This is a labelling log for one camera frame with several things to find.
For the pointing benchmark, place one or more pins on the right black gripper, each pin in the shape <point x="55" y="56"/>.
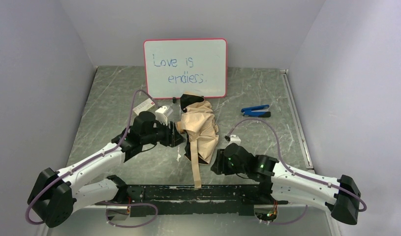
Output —
<point x="219" y="165"/>

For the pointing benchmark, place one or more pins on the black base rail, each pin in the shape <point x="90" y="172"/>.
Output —
<point x="185" y="199"/>

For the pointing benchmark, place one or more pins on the red framed whiteboard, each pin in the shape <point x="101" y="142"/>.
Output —
<point x="176" y="66"/>

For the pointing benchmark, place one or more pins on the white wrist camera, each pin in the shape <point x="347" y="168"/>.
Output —
<point x="163" y="113"/>
<point x="232" y="139"/>

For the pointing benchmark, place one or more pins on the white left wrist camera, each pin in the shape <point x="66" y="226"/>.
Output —
<point x="163" y="113"/>

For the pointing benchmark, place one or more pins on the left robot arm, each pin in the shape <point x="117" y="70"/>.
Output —
<point x="58" y="194"/>

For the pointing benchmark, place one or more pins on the blue and black stapler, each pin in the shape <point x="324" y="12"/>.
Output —
<point x="261" y="111"/>

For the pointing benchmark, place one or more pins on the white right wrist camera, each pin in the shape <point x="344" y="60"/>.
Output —
<point x="232" y="139"/>

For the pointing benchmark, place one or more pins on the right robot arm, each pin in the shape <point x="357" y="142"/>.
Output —
<point x="337" y="196"/>

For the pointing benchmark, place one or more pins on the white and green box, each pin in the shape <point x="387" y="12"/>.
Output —
<point x="144" y="106"/>

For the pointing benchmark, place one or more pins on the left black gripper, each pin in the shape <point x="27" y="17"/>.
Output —
<point x="171" y="134"/>

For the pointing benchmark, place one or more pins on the beige and black umbrella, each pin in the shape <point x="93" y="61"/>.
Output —
<point x="198" y="122"/>

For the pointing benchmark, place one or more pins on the aluminium frame rail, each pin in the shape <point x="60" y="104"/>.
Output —
<point x="195" y="218"/>

